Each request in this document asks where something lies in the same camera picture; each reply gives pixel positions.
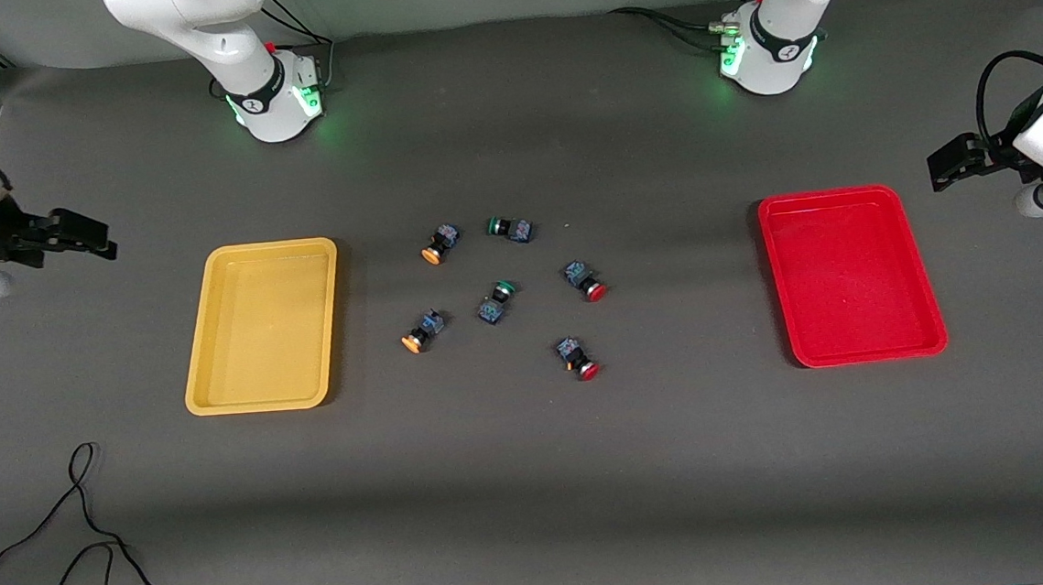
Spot yellow push button switch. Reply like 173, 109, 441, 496
418, 222, 465, 266
399, 309, 451, 355

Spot red push button switch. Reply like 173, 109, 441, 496
554, 334, 601, 384
562, 258, 609, 305

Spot red plastic tray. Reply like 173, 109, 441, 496
756, 180, 951, 372

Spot yellow plastic tray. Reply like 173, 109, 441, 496
174, 236, 349, 417

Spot dark grey table mat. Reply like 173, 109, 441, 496
0, 0, 1043, 585

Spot black left arm gripper cable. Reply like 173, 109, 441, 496
971, 48, 1043, 153

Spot thin black loose cable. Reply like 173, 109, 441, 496
0, 433, 233, 585

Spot black right arm base cables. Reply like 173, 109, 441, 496
258, 0, 340, 100

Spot black arm base cables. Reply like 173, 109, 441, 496
258, 0, 340, 100
606, 0, 776, 60

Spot black left arm base cables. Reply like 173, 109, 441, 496
606, 0, 776, 60

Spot green push button switch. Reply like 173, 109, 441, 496
475, 279, 521, 327
486, 214, 535, 246

